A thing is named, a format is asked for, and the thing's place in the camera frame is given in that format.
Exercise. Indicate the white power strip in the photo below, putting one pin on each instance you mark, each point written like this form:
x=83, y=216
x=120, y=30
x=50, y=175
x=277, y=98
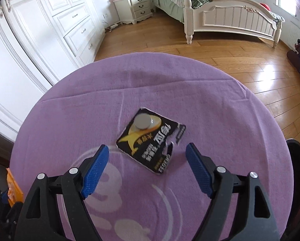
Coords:
x=113, y=25

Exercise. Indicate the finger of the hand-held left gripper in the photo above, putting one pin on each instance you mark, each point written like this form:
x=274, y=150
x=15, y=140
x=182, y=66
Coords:
x=14, y=210

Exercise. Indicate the black trash bin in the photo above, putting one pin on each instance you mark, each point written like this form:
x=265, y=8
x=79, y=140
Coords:
x=298, y=155

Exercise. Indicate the white radiator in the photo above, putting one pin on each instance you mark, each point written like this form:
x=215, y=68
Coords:
x=295, y=35

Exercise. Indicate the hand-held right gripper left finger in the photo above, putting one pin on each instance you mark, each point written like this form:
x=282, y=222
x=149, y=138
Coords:
x=94, y=170

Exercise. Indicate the white nightstand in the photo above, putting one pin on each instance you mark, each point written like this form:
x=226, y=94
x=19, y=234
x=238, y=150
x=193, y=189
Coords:
x=134, y=7

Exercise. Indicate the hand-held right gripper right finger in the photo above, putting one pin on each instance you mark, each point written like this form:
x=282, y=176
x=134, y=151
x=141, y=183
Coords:
x=198, y=170

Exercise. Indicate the white bed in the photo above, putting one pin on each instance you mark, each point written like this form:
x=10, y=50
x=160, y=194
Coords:
x=227, y=17

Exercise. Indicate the orange packet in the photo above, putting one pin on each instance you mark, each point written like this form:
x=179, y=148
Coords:
x=14, y=188

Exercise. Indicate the purple cloth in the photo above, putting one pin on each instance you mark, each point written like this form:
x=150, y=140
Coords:
x=89, y=93

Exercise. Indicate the white wardrobe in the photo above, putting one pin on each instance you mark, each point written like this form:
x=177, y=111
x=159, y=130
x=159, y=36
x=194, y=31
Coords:
x=27, y=42

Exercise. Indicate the red item on bed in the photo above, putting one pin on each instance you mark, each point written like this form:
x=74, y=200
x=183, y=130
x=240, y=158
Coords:
x=264, y=6

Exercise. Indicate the brown bag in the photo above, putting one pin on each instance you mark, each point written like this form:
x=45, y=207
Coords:
x=294, y=57

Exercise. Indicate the black yellow battery card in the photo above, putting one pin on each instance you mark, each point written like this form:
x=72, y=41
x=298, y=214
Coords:
x=152, y=143

